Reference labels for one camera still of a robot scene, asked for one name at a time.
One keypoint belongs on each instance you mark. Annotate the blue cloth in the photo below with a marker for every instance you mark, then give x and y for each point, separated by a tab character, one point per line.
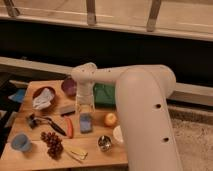
18	96

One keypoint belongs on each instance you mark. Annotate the yellow banana peel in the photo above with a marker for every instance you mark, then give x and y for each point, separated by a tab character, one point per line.
77	153

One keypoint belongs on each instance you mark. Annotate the bunch of red grapes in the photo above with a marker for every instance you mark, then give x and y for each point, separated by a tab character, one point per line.
54	144

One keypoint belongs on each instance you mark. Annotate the green plastic tray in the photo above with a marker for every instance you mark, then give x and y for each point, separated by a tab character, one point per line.
104	95

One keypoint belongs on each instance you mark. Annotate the blue sponge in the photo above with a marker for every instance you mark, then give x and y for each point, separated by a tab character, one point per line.
85	123

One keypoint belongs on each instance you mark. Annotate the black handled brush tool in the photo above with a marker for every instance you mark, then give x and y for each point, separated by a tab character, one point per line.
34	121

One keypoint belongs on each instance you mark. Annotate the metal cup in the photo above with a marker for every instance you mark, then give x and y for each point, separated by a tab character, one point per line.
104	143

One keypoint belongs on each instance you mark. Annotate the purple bowl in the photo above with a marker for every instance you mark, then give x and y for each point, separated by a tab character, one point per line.
69	87

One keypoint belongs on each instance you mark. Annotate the white crumpled cloth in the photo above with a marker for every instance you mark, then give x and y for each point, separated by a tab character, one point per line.
43	100

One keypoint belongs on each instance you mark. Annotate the blue plastic cup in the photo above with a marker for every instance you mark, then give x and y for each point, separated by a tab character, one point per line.
21	143

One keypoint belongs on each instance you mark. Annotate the grey eraser block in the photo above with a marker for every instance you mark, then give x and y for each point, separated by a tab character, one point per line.
67	110

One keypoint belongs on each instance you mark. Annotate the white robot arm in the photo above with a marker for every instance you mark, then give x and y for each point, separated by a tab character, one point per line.
140	94

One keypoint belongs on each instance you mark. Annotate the white cup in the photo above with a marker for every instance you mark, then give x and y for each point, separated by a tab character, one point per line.
117	134

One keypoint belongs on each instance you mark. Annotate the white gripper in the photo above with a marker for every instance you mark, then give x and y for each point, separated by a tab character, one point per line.
85	99

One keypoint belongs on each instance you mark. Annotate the orange fruit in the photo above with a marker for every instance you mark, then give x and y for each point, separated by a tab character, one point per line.
110	120

